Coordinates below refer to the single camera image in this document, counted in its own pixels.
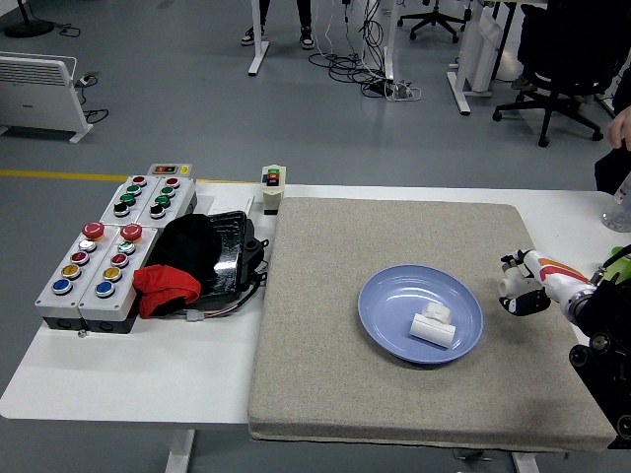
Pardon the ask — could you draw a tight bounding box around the person's right hand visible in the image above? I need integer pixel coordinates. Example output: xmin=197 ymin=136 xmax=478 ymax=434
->
xmin=605 ymin=105 xmax=631 ymax=150

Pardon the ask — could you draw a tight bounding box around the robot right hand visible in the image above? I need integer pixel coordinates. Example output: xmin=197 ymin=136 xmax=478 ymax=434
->
xmin=498 ymin=248 xmax=596 ymax=316

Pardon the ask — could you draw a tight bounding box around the clear plastic bottle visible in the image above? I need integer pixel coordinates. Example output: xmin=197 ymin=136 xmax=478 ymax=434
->
xmin=600 ymin=169 xmax=631 ymax=233

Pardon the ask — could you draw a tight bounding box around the large white pipe tee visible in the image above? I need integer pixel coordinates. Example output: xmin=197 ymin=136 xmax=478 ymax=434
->
xmin=408 ymin=301 xmax=456 ymax=350

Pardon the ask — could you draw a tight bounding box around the blue plate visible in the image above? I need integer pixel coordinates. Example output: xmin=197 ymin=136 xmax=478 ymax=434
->
xmin=357 ymin=264 xmax=485 ymax=366

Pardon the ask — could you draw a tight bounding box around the person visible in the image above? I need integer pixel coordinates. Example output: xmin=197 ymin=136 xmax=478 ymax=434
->
xmin=241 ymin=0 xmax=316 ymax=50
xmin=594 ymin=146 xmax=631 ymax=196

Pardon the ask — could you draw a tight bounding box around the green tape roll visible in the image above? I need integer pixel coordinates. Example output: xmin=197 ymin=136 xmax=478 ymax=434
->
xmin=598 ymin=244 xmax=631 ymax=287

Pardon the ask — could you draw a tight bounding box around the large black office chair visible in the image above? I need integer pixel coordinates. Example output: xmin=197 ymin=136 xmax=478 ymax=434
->
xmin=492 ymin=0 xmax=630 ymax=148

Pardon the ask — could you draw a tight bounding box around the white desk with panel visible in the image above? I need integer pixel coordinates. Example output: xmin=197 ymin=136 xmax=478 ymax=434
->
xmin=447 ymin=0 xmax=551 ymax=117

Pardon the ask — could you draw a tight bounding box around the white plug cluster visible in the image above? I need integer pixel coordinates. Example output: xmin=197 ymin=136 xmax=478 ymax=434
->
xmin=388 ymin=81 xmax=424 ymax=103

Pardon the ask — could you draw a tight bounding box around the grey-brown mat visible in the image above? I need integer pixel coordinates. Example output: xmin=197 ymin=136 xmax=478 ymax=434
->
xmin=247 ymin=196 xmax=618 ymax=454

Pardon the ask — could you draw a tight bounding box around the black glossy foot pedal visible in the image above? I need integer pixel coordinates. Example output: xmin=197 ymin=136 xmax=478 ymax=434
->
xmin=206 ymin=210 xmax=270 ymax=302

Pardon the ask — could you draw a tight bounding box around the white paper card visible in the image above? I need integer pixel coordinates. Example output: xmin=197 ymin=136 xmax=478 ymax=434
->
xmin=196 ymin=194 xmax=257 ymax=218

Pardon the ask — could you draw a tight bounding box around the black cloth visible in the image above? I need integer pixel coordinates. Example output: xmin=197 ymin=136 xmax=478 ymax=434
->
xmin=147 ymin=214 xmax=224 ymax=292

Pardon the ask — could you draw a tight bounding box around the red cloth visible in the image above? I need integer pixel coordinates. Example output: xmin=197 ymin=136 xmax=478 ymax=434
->
xmin=133 ymin=264 xmax=204 ymax=319

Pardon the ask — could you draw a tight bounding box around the four-button control box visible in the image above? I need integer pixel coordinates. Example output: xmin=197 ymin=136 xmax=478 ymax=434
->
xmin=100 ymin=174 xmax=162 ymax=226
xmin=137 ymin=175 xmax=199 ymax=228

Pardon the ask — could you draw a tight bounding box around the white table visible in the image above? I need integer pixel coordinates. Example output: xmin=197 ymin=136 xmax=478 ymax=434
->
xmin=0 ymin=182 xmax=631 ymax=473

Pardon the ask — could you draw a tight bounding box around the five-button control box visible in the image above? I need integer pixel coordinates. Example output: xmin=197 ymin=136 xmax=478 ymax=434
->
xmin=78 ymin=224 xmax=162 ymax=335
xmin=35 ymin=222 xmax=122 ymax=330

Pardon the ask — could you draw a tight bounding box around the white panel heater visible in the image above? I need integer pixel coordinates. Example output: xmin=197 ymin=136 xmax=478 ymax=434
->
xmin=0 ymin=50 xmax=96 ymax=145

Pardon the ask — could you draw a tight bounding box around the black round stand base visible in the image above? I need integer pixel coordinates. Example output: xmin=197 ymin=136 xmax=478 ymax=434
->
xmin=3 ymin=0 xmax=55 ymax=38

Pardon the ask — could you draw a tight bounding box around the black floor cable tangle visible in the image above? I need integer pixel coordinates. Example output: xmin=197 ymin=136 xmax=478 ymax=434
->
xmin=308 ymin=0 xmax=395 ymax=99

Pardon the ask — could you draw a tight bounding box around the white green-red push switch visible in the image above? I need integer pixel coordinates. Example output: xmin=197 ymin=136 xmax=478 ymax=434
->
xmin=260 ymin=165 xmax=290 ymax=217

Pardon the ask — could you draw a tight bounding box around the pedal cable with white connector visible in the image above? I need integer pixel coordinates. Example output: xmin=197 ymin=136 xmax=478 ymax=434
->
xmin=184 ymin=273 xmax=271 ymax=324

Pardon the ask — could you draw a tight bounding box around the white desk frame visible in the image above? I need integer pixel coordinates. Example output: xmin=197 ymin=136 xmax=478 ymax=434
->
xmin=247 ymin=0 xmax=399 ymax=83

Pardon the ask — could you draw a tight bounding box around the grey switch box yellow label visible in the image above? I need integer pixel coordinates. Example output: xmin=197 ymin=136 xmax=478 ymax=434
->
xmin=148 ymin=163 xmax=197 ymax=179

